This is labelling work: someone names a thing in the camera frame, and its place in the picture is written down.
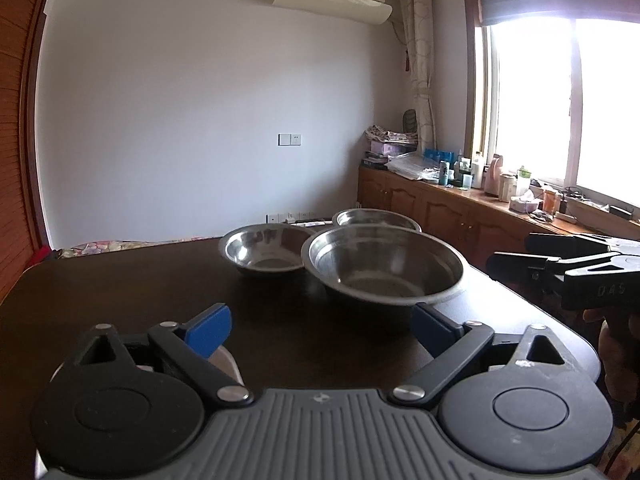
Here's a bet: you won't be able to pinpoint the white tissue box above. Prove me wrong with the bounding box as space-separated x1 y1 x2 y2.
509 191 542 214

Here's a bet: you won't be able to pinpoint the clear plastic bags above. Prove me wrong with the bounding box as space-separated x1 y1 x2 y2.
387 154 451 181

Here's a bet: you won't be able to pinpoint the purple box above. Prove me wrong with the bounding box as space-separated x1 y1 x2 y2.
370 141 416 157

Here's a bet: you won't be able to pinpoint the large steel bowl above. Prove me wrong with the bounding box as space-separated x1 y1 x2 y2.
302 225 465 333

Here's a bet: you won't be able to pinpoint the brown wooden wardrobe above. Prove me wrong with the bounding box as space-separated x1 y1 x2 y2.
0 0 58 306

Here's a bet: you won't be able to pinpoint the low wooden cabinet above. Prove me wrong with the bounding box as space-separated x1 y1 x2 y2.
357 166 640 286

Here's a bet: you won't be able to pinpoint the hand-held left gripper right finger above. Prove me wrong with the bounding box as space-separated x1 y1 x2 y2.
387 302 571 410

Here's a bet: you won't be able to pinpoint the medium steel bowl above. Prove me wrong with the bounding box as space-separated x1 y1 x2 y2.
331 208 422 233
218 223 321 277

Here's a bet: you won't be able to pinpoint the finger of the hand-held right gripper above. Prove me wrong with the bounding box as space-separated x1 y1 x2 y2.
525 233 613 260
487 252 568 286

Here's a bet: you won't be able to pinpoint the person's right hand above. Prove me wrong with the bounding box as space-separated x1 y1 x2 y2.
582 308 626 396

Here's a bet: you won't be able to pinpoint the wooden framed window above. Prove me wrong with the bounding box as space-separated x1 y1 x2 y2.
462 0 640 211

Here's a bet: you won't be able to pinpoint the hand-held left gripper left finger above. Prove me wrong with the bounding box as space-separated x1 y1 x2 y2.
70 303 254 407

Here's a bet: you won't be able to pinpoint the beige patterned curtain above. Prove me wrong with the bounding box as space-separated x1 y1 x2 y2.
397 0 436 153

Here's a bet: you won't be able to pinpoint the folded patterned cloth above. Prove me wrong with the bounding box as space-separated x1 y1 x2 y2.
364 125 418 143

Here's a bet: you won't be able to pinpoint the floral blanket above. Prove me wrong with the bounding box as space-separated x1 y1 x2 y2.
55 237 221 259

